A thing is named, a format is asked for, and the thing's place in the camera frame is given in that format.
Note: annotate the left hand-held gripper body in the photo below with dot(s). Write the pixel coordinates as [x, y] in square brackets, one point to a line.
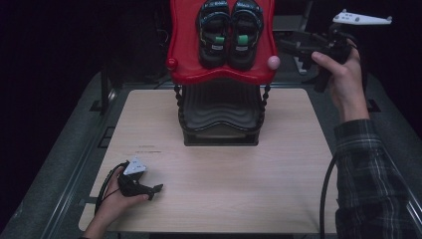
[132, 186]

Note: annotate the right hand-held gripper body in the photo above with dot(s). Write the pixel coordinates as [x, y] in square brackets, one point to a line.
[336, 46]

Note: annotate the black green sandal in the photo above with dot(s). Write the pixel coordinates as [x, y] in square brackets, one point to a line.
[246, 33]
[214, 33]

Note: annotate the red and black shoe rack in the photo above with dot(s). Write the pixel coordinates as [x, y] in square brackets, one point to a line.
[220, 99]

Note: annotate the person's left hand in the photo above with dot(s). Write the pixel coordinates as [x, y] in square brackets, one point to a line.
[112, 204]

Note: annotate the person's right hand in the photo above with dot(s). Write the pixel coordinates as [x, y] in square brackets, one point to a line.
[348, 83]

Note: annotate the grey metal stand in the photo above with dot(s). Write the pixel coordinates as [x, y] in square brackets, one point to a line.
[300, 66]

